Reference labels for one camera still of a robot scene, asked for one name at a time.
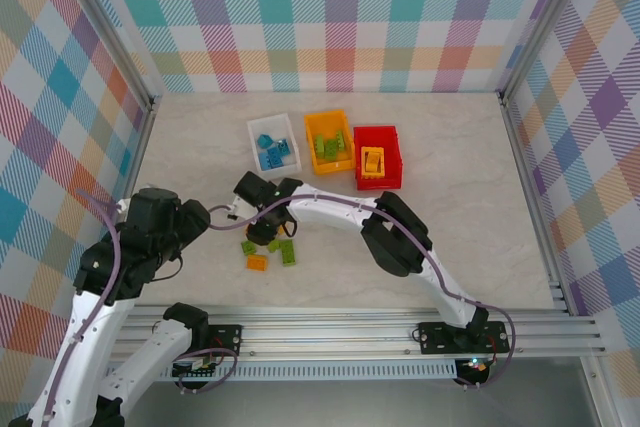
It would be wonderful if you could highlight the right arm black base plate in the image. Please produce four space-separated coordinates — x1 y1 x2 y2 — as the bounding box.
416 321 512 356

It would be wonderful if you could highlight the aluminium frame post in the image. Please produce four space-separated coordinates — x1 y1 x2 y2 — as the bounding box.
496 0 604 106
59 0 164 113

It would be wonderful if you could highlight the aluminium mounting rail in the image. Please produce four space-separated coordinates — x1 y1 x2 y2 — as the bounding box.
54 302 609 362

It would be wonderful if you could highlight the slotted cable duct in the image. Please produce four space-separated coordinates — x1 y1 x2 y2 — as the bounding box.
77 364 464 384

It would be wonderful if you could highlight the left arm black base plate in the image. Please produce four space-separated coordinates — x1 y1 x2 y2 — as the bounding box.
205 324 245 359

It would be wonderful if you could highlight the white plastic bin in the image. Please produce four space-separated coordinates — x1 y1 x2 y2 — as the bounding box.
246 113 303 180

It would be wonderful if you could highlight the aluminium side rail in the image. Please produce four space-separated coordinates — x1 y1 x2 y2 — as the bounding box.
499 91 576 316
88 96 161 323

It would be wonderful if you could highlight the yellow lego window frame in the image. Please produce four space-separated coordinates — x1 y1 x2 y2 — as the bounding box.
359 145 387 179

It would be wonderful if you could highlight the red plastic bin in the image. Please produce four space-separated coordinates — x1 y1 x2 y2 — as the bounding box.
352 125 404 192

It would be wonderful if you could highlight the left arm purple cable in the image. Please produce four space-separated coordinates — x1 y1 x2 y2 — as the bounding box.
37 189 239 423

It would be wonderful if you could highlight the yellow plastic bin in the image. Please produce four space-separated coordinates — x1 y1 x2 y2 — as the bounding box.
304 109 357 177

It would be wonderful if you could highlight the long green lego brick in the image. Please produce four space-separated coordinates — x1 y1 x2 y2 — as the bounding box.
279 239 299 268

